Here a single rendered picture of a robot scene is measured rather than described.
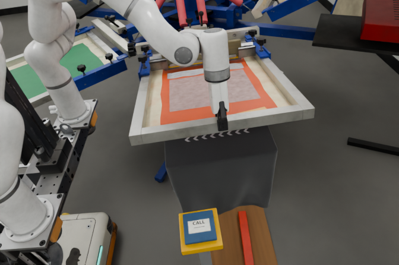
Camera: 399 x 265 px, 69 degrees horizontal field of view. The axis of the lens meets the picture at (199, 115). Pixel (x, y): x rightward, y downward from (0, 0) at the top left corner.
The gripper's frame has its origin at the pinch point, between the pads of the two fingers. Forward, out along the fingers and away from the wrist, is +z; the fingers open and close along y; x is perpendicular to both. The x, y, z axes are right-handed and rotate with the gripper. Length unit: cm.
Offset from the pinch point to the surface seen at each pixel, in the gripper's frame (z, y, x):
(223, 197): 51, -17, 0
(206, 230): 28.4, 17.1, -9.7
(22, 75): 5, -94, -106
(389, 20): -4, -66, 98
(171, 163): 23.7, -13.0, -19.9
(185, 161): 23.7, -12.8, -14.2
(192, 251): 31.4, 21.1, -15.0
